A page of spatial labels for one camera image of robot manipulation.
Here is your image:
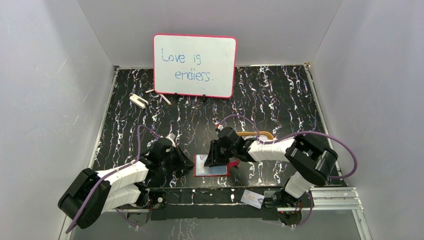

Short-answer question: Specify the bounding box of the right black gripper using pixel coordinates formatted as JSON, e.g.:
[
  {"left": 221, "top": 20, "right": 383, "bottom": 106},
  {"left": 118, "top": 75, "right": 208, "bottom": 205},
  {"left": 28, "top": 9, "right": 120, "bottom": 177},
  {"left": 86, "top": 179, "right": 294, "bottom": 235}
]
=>
[{"left": 203, "top": 140, "right": 237, "bottom": 168}]

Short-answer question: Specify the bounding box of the white board with red frame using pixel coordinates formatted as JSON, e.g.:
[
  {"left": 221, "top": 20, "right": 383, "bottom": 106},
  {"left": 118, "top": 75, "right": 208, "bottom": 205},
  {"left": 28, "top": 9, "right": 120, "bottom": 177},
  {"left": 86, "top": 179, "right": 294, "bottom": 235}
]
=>
[{"left": 152, "top": 34, "right": 238, "bottom": 99}]

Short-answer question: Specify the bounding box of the white VIP credit card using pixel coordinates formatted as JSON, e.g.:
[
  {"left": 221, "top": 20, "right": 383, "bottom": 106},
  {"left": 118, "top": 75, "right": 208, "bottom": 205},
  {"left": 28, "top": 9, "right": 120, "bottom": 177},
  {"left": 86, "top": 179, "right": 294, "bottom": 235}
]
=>
[{"left": 194, "top": 154, "right": 212, "bottom": 177}]

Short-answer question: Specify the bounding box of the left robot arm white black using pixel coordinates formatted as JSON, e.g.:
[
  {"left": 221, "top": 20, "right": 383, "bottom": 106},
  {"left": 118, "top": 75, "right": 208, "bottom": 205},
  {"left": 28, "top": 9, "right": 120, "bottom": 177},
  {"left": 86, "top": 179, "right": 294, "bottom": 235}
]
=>
[{"left": 57, "top": 137, "right": 194, "bottom": 229}]

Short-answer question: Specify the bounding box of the white board eraser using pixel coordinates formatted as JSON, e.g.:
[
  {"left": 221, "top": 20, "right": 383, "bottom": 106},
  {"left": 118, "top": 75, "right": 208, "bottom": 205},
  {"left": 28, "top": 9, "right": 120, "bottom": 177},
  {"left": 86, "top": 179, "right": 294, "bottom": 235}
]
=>
[{"left": 129, "top": 93, "right": 149, "bottom": 110}]

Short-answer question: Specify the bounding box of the red leather card holder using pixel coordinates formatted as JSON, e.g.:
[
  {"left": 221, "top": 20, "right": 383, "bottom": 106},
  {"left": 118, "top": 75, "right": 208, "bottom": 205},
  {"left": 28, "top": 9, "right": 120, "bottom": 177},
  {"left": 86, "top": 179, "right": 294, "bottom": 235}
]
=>
[{"left": 193, "top": 154, "right": 241, "bottom": 178}]

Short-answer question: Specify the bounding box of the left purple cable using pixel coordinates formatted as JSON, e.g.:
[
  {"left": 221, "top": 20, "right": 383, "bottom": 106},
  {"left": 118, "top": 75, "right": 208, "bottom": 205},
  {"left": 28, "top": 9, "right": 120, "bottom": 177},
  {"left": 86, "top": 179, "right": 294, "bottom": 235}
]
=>
[{"left": 65, "top": 124, "right": 163, "bottom": 235}]

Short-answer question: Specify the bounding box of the white marker pen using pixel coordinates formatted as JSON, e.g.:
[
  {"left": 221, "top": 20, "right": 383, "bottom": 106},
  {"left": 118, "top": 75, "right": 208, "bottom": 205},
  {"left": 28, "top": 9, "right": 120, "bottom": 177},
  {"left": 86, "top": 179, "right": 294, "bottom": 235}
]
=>
[{"left": 159, "top": 93, "right": 172, "bottom": 106}]

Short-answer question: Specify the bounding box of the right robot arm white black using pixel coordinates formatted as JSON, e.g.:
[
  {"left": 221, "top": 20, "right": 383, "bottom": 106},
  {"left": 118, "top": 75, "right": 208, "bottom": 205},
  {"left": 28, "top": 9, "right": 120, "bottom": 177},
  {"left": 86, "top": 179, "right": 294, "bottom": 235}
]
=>
[{"left": 204, "top": 127, "right": 338, "bottom": 207}]

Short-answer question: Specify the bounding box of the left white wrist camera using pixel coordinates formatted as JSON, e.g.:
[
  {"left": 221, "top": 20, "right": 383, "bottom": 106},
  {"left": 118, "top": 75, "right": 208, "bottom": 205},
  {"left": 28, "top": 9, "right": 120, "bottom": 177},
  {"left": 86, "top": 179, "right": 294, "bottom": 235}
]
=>
[{"left": 165, "top": 132, "right": 177, "bottom": 148}]

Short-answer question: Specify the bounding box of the tan oval card tray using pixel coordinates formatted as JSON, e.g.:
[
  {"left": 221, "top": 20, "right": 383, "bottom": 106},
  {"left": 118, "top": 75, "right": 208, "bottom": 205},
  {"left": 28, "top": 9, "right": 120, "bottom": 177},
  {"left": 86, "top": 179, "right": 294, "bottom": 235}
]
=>
[{"left": 236, "top": 131, "right": 275, "bottom": 142}]

